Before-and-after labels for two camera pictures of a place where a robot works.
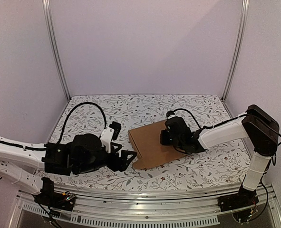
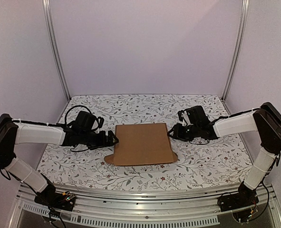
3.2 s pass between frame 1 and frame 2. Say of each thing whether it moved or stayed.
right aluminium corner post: stayed
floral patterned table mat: stayed
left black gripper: moved
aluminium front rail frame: stayed
